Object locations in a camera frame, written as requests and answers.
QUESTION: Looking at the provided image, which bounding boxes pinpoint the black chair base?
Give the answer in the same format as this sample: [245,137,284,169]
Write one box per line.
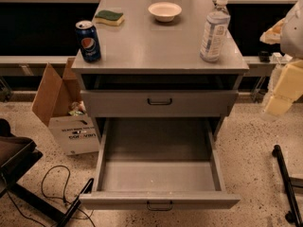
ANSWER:
[0,118,80,227]

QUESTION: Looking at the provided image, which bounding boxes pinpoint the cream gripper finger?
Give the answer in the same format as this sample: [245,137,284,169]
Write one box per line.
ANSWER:
[263,60,303,116]
[259,19,284,44]

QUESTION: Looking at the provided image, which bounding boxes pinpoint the closed grey upper drawer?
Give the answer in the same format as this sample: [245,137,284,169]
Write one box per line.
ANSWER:
[81,90,238,117]

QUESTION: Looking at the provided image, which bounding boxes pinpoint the green yellow sponge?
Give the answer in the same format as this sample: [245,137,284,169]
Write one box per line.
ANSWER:
[95,10,124,26]

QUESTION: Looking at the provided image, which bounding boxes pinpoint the black stand leg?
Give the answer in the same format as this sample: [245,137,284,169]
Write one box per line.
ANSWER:
[272,145,303,227]

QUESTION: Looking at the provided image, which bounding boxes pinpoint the snack bags in box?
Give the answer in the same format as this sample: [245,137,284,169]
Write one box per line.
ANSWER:
[68,101,86,116]

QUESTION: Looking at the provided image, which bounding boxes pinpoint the black cable on floor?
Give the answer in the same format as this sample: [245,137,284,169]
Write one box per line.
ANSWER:
[6,165,97,227]

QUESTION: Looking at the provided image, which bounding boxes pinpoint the black adapter on ledge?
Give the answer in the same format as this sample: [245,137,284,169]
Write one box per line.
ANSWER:
[258,51,270,62]

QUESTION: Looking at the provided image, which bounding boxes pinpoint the grey drawer cabinet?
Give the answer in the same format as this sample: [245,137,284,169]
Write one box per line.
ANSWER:
[73,0,248,133]

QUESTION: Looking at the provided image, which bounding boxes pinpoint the white power strip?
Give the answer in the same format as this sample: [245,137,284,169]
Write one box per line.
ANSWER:
[272,52,292,64]

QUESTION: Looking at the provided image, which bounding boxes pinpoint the cardboard box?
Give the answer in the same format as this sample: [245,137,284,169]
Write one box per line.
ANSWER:
[32,59,98,155]

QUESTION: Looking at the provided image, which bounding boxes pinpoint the open grey bottom drawer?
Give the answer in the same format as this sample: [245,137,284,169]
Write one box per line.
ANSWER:
[80,118,241,211]

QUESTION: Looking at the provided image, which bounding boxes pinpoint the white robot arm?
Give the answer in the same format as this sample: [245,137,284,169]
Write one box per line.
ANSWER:
[260,0,303,117]

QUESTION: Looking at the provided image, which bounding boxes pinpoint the white bowl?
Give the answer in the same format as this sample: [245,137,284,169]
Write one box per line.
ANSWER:
[148,2,182,23]

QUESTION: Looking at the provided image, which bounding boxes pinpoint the blue pepsi can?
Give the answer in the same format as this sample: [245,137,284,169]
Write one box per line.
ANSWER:
[75,20,101,62]

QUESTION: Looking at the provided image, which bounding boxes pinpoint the clear plastic water bottle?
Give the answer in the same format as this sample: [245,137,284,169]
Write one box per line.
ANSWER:
[200,0,230,62]

